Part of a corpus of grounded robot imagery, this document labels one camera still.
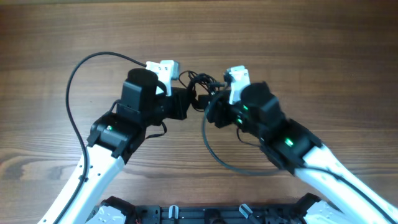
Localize camera black cable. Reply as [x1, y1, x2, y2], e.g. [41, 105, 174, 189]
[51, 51, 147, 224]
[201, 93, 398, 224]

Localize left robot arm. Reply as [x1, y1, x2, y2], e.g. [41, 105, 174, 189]
[40, 65, 188, 223]

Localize black usb cable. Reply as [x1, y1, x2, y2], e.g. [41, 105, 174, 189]
[178, 70, 226, 111]

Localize right camera black cable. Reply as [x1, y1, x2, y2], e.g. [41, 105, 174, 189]
[201, 93, 398, 224]

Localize left camera black cable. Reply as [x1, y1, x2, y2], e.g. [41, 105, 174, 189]
[51, 51, 147, 224]

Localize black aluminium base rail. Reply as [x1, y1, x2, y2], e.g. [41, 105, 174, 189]
[132, 204, 305, 224]

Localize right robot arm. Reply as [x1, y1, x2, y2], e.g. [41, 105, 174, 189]
[201, 82, 397, 223]

